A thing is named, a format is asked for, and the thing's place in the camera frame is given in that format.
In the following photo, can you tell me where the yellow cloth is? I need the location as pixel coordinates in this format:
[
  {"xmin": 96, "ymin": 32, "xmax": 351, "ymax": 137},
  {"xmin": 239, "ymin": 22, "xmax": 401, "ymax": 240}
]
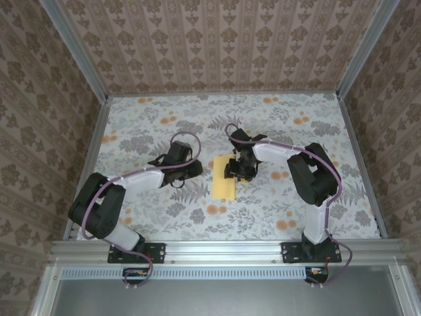
[{"xmin": 212, "ymin": 152, "xmax": 239, "ymax": 201}]

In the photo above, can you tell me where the floral patterned tablecloth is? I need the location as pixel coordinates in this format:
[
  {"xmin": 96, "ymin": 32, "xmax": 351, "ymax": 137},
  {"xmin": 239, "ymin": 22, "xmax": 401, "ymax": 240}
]
[{"xmin": 76, "ymin": 93, "xmax": 383, "ymax": 242}]

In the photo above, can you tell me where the small black controller board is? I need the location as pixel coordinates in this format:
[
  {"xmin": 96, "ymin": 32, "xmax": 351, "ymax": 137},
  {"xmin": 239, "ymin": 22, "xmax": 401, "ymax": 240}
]
[
  {"xmin": 122, "ymin": 268, "xmax": 149, "ymax": 286},
  {"xmin": 305, "ymin": 267, "xmax": 330, "ymax": 284}
]

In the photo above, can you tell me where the grey metal panel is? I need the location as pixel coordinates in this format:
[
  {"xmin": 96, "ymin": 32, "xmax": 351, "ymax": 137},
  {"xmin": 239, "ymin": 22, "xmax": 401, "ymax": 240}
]
[{"xmin": 49, "ymin": 278, "xmax": 407, "ymax": 316}]

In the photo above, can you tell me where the long aluminium frame rail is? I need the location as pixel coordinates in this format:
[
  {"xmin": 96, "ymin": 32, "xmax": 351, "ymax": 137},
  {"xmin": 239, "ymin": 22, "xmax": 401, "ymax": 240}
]
[{"xmin": 48, "ymin": 239, "xmax": 409, "ymax": 265}]

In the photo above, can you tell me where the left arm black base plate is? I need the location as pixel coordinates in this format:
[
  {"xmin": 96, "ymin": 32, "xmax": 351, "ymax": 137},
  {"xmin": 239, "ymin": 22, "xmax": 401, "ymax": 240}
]
[{"xmin": 107, "ymin": 242, "xmax": 166, "ymax": 265}]

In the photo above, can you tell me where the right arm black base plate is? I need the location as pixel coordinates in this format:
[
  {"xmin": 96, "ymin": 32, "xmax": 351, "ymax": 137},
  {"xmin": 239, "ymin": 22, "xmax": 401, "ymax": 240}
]
[{"xmin": 280, "ymin": 241, "xmax": 343, "ymax": 265}]

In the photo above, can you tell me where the aluminium side rail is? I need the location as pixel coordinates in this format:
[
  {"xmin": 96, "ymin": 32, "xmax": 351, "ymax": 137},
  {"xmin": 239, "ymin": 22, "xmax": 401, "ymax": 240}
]
[
  {"xmin": 337, "ymin": 93, "xmax": 389, "ymax": 240},
  {"xmin": 62, "ymin": 97, "xmax": 114, "ymax": 241}
]

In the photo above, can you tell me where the slotted grey cable duct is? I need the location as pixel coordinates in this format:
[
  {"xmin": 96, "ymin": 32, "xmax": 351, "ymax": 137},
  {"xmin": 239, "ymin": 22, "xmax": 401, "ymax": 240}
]
[{"xmin": 61, "ymin": 266, "xmax": 307, "ymax": 279}]

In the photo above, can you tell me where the aluminium frame post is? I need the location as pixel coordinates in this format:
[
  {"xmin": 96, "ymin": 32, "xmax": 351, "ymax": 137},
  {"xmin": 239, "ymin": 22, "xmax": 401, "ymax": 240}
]
[
  {"xmin": 335, "ymin": 0, "xmax": 401, "ymax": 99},
  {"xmin": 39, "ymin": 0, "xmax": 110, "ymax": 101}
]

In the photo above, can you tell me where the short aluminium rail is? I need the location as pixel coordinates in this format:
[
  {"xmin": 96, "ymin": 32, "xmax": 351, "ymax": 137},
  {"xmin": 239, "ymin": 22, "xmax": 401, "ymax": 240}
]
[
  {"xmin": 29, "ymin": 265, "xmax": 63, "ymax": 316},
  {"xmin": 387, "ymin": 265, "xmax": 421, "ymax": 316}
]

